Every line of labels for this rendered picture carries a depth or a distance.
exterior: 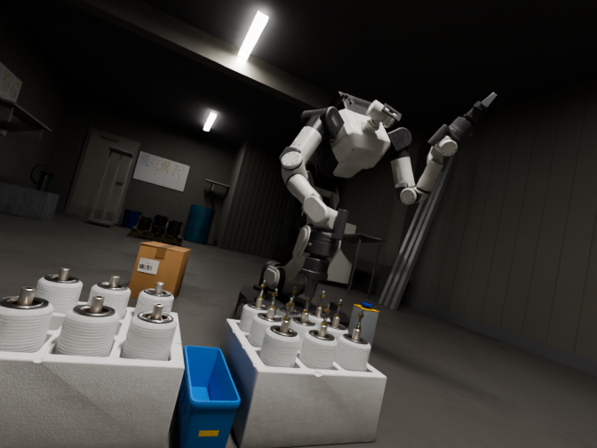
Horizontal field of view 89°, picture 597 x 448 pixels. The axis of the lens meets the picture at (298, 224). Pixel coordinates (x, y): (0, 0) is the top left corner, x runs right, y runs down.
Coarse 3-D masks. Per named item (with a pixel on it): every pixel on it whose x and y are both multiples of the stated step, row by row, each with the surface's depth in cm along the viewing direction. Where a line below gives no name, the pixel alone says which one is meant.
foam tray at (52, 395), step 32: (128, 320) 82; (0, 352) 53; (0, 384) 51; (32, 384) 53; (64, 384) 55; (96, 384) 57; (128, 384) 59; (160, 384) 62; (0, 416) 52; (32, 416) 53; (64, 416) 55; (96, 416) 57; (128, 416) 59; (160, 416) 62
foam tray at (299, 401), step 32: (224, 352) 98; (256, 352) 83; (256, 384) 70; (288, 384) 73; (320, 384) 77; (352, 384) 81; (384, 384) 85; (256, 416) 70; (288, 416) 73; (320, 416) 77; (352, 416) 81
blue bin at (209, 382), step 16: (192, 352) 90; (208, 352) 92; (192, 368) 90; (208, 368) 92; (224, 368) 83; (192, 384) 90; (208, 384) 91; (224, 384) 79; (192, 400) 63; (208, 400) 64; (224, 400) 75; (240, 400) 67; (192, 416) 63; (208, 416) 64; (224, 416) 65; (192, 432) 63; (208, 432) 64; (224, 432) 66
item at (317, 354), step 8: (304, 336) 85; (312, 336) 83; (304, 344) 84; (312, 344) 81; (320, 344) 81; (328, 344) 81; (336, 344) 83; (304, 352) 83; (312, 352) 81; (320, 352) 80; (328, 352) 81; (304, 360) 82; (312, 360) 80; (320, 360) 80; (328, 360) 81; (312, 368) 80; (320, 368) 80; (328, 368) 81
